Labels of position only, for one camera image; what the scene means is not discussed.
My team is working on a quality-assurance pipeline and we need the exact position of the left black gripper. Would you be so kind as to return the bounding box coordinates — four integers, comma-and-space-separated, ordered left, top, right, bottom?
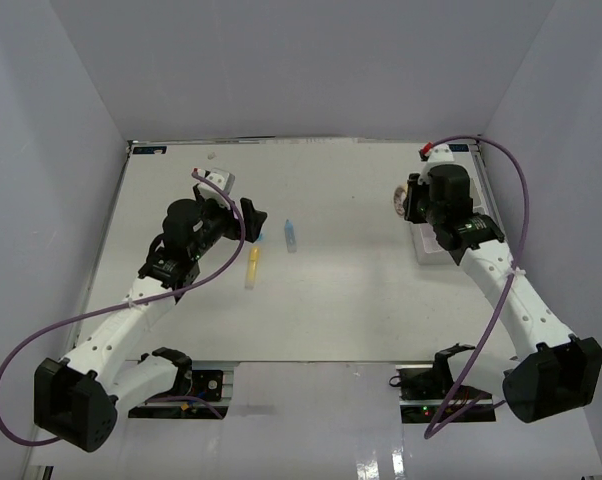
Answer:
190, 184, 267, 260

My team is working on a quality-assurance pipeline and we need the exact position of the masking tape roll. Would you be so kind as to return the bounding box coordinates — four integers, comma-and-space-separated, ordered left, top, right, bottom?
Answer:
393, 184, 408, 218

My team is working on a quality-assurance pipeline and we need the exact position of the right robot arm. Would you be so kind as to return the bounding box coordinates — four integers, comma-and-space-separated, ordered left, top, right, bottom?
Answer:
404, 163, 602, 423

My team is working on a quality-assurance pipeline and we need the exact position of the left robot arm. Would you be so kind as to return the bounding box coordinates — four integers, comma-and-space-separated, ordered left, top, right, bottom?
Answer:
34, 198, 267, 452

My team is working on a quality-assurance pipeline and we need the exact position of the yellow highlighter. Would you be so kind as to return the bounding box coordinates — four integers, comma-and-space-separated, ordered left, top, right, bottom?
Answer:
245, 246, 260, 290

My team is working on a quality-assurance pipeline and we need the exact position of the blue highlighter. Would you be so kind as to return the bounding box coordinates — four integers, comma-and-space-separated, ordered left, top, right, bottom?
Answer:
284, 219, 297, 253

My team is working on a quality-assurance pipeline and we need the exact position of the white compartment organizer tray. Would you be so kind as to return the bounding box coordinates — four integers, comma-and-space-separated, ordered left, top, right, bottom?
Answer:
408, 177, 485, 265

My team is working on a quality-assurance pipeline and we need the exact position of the right blue corner label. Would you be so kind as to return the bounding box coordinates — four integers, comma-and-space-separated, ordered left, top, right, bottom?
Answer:
449, 143, 470, 152

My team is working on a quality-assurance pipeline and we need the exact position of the blue corner label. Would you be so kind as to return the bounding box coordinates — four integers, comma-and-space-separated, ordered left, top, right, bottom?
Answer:
449, 143, 470, 152
132, 146, 167, 155

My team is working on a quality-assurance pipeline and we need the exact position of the left blue corner label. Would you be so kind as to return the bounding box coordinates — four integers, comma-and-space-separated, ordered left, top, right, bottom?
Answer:
132, 146, 167, 155

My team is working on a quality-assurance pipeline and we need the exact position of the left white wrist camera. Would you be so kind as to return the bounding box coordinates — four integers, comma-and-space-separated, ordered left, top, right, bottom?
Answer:
192, 168, 235, 204

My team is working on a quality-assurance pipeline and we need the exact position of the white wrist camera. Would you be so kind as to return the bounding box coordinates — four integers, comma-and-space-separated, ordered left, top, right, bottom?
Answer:
192, 168, 235, 204
419, 142, 454, 164

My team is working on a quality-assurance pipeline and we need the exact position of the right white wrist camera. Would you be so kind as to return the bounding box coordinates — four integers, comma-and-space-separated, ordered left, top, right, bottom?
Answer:
419, 142, 454, 164

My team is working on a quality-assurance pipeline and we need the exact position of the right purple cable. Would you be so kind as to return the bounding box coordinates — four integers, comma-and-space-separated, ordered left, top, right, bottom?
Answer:
423, 134, 528, 441

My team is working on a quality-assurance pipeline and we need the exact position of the purple cable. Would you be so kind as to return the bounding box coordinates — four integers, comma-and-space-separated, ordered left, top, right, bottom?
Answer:
423, 134, 528, 441
0, 169, 246, 447

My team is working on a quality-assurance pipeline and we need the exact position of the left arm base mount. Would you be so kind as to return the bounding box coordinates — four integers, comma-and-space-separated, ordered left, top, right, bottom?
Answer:
137, 369, 225, 407

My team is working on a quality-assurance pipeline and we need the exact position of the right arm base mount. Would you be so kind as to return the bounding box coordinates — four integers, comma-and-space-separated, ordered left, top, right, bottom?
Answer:
388, 364, 496, 425

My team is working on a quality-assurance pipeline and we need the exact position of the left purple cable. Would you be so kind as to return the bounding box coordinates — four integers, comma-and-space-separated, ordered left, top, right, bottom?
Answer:
0, 169, 246, 447

